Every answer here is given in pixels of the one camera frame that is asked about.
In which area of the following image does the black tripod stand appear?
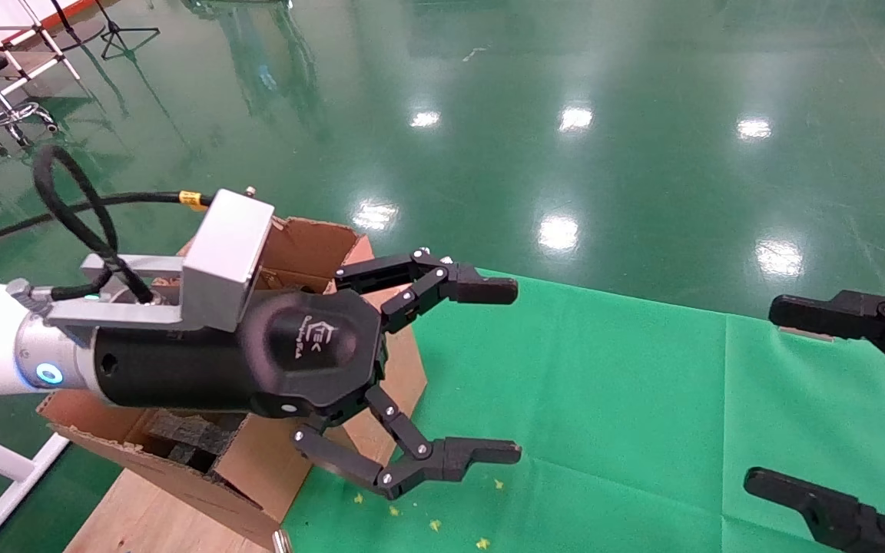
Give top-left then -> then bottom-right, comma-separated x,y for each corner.
93,0 -> 161,61

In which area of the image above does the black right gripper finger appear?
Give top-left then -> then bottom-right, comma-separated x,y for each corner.
744,467 -> 885,553
769,288 -> 885,392

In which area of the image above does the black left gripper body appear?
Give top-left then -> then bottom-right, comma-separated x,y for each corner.
93,288 -> 389,421

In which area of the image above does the black cable with yellow tag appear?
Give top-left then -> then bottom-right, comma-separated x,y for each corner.
0,144 -> 213,302

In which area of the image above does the white pipe rack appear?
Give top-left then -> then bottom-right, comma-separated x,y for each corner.
0,0 -> 82,131

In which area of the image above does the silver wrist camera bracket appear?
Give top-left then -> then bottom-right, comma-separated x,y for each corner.
47,188 -> 276,333

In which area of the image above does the large open cardboard carton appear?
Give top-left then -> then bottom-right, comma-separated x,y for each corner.
37,217 -> 428,550

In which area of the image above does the black round base stand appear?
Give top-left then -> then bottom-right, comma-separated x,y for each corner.
47,0 -> 107,48

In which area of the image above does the black foam block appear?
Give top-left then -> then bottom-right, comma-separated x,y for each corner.
143,411 -> 247,471

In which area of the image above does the green table cloth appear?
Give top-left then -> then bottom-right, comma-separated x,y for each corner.
281,267 -> 885,553

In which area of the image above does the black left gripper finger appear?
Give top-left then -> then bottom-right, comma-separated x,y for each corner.
293,384 -> 522,500
333,247 -> 519,333

